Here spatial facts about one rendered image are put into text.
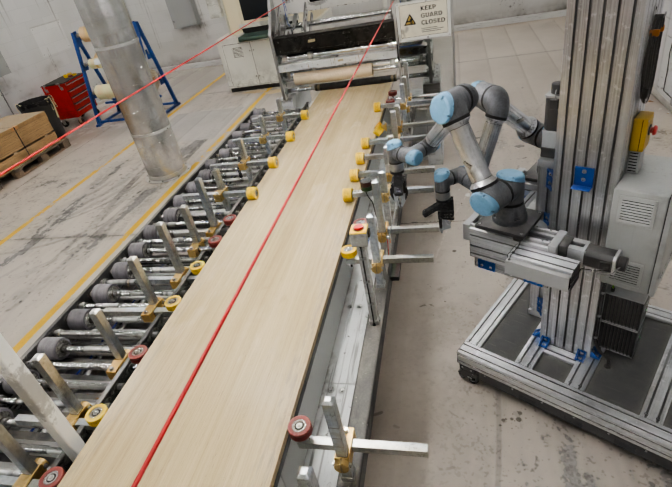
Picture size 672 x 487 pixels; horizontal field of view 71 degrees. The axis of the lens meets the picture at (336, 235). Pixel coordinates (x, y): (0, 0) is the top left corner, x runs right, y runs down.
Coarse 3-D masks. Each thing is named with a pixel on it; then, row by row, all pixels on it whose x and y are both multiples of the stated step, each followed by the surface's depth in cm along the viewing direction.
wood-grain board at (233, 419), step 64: (320, 128) 392; (320, 192) 296; (320, 256) 238; (192, 320) 213; (256, 320) 206; (320, 320) 200; (128, 384) 187; (192, 384) 181; (256, 384) 176; (128, 448) 162; (192, 448) 158; (256, 448) 154
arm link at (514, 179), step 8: (496, 176) 202; (504, 176) 198; (512, 176) 197; (520, 176) 197; (512, 184) 197; (520, 184) 198; (512, 192) 197; (520, 192) 200; (512, 200) 200; (520, 200) 203
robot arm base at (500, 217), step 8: (504, 208) 205; (512, 208) 204; (520, 208) 205; (496, 216) 210; (504, 216) 206; (512, 216) 205; (520, 216) 205; (504, 224) 208; (512, 224) 206; (520, 224) 207
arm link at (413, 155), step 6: (420, 144) 227; (402, 150) 226; (408, 150) 224; (414, 150) 222; (420, 150) 225; (396, 156) 229; (402, 156) 225; (408, 156) 222; (414, 156) 221; (420, 156) 223; (408, 162) 224; (414, 162) 222; (420, 162) 225
